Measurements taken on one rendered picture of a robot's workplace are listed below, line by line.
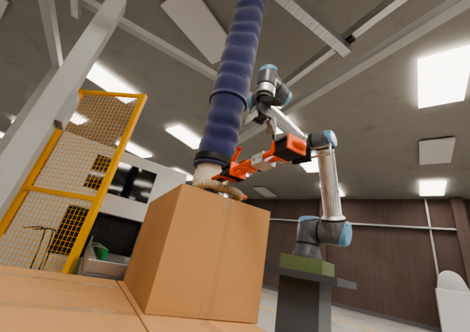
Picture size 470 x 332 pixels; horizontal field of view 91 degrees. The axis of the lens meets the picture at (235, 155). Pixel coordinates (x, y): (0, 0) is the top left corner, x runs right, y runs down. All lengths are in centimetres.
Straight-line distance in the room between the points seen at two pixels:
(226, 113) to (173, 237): 75
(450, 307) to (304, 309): 778
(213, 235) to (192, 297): 20
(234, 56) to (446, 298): 862
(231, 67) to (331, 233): 120
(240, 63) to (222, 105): 33
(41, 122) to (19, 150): 25
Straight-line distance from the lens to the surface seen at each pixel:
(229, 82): 143
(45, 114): 235
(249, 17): 189
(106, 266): 146
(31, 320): 70
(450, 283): 929
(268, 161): 82
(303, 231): 169
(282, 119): 141
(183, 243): 84
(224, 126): 127
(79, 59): 260
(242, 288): 95
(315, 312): 160
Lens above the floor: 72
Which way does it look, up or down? 25 degrees up
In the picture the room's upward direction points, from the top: 11 degrees clockwise
